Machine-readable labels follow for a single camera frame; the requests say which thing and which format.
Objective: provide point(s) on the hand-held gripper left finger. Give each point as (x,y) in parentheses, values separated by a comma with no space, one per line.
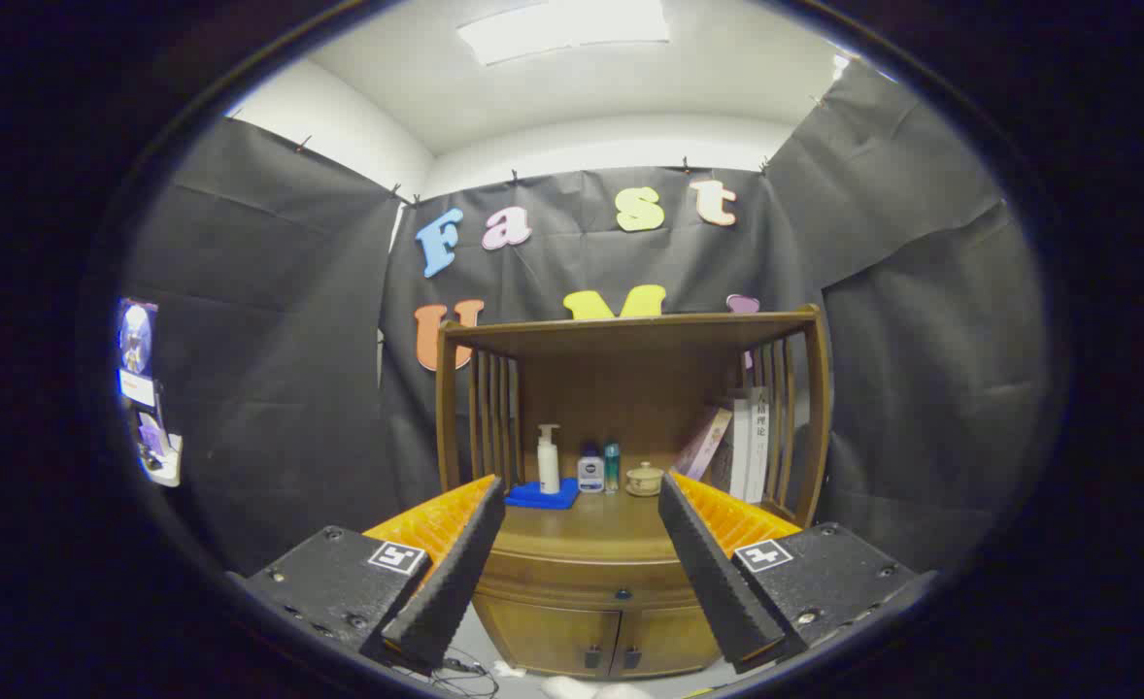
(451,582)

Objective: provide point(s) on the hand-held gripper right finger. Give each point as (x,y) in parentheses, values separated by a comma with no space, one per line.
(713,582)

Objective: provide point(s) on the wooden cabinet door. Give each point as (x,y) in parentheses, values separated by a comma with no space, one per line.
(669,641)
(553,636)

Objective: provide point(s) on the wooden countertop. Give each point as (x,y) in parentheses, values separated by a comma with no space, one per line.
(591,529)

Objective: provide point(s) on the wooden cabinet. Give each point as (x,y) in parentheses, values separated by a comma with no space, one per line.
(621,388)

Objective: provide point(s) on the blue cloth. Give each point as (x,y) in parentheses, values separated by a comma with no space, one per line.
(538,498)

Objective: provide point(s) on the beige lidded teacup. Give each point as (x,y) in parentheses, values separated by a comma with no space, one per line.
(644,481)

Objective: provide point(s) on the purple and white book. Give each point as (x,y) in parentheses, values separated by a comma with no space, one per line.
(705,442)

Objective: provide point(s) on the white book black characters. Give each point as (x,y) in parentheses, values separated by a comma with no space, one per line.
(757,447)

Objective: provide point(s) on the white pump bottle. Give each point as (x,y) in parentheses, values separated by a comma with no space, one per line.
(549,473)

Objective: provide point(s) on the clear blue bottle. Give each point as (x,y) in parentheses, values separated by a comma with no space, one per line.
(612,471)

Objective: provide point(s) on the white lotion bottle blue cap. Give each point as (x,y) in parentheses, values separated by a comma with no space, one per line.
(590,476)

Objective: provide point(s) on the ceiling light panel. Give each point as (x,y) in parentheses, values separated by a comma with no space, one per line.
(562,29)

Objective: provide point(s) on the wall poster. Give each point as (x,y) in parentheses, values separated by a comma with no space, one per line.
(136,340)

